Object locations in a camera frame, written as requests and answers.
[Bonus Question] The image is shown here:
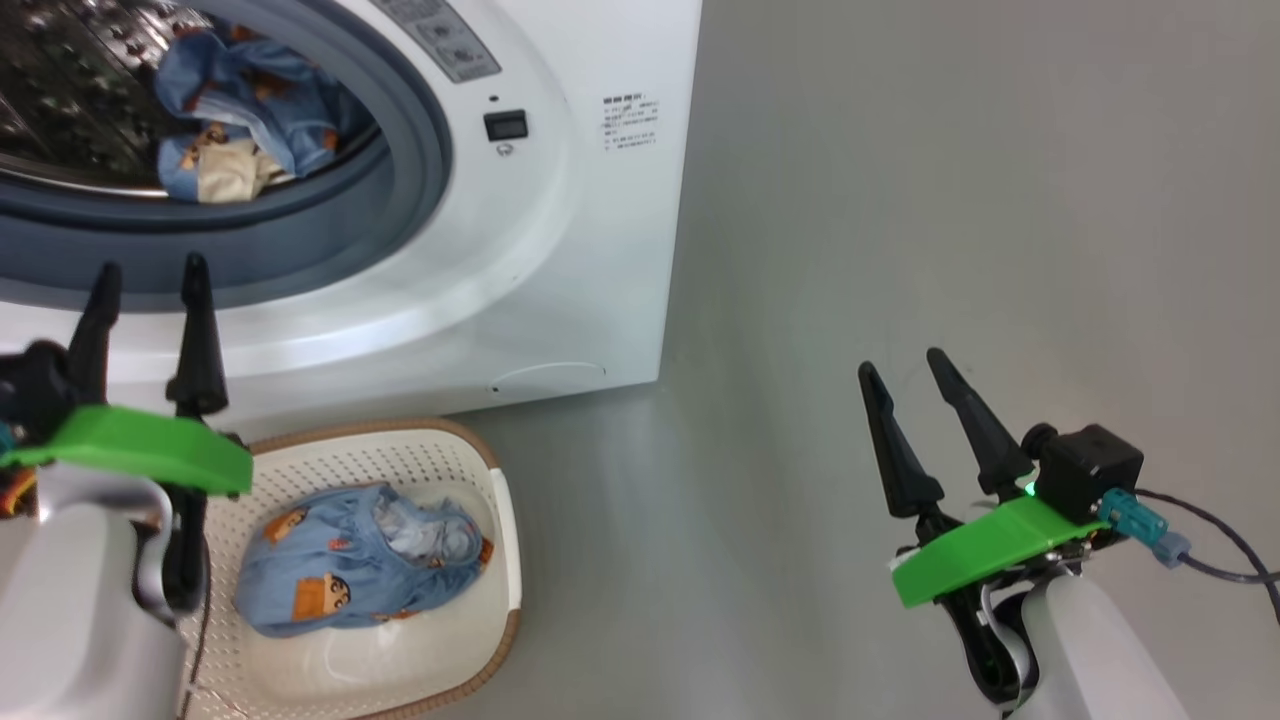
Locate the cream perforated plastic laundry basket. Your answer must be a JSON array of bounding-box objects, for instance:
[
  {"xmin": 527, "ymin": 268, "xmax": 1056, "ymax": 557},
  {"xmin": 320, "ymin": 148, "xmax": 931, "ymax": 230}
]
[{"xmin": 175, "ymin": 418, "xmax": 523, "ymax": 720}]

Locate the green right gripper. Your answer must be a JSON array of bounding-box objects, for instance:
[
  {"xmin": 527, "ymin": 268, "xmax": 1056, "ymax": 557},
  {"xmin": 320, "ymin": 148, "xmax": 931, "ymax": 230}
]
[{"xmin": 858, "ymin": 347, "xmax": 1126, "ymax": 609}]

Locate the white front-load washing machine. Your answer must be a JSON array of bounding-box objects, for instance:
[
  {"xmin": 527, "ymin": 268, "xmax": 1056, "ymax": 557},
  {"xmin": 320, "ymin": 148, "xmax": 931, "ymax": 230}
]
[{"xmin": 0, "ymin": 0, "xmax": 704, "ymax": 441}]

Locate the blue cartoon print garment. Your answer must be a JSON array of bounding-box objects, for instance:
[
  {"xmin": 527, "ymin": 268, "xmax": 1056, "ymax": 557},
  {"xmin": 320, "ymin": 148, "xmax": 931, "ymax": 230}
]
[
  {"xmin": 153, "ymin": 25, "xmax": 346, "ymax": 204},
  {"xmin": 235, "ymin": 483, "xmax": 494, "ymax": 639}
]

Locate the black cable with teal plug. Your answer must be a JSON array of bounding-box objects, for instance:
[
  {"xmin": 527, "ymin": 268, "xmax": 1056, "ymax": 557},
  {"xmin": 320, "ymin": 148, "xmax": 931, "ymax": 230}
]
[{"xmin": 1098, "ymin": 488, "xmax": 1280, "ymax": 626}]

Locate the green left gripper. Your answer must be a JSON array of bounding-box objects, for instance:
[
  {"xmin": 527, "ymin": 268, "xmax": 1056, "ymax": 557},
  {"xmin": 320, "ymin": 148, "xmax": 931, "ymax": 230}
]
[{"xmin": 0, "ymin": 253, "xmax": 254, "ymax": 613}]

